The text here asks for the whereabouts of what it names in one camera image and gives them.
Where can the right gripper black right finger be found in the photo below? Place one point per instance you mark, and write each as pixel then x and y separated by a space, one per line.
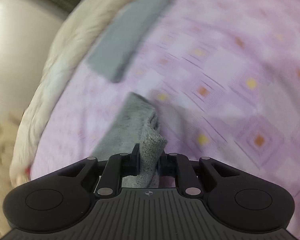
pixel 163 165

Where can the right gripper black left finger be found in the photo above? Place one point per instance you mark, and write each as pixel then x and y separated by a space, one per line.
pixel 134 163

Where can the purple patterned bed sheet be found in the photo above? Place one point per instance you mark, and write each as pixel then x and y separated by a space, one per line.
pixel 224 76

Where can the folded blue-grey garment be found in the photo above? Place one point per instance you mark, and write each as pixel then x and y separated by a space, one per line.
pixel 111 57

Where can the cream quilted comforter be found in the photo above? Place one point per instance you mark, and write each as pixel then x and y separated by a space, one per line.
pixel 71 43

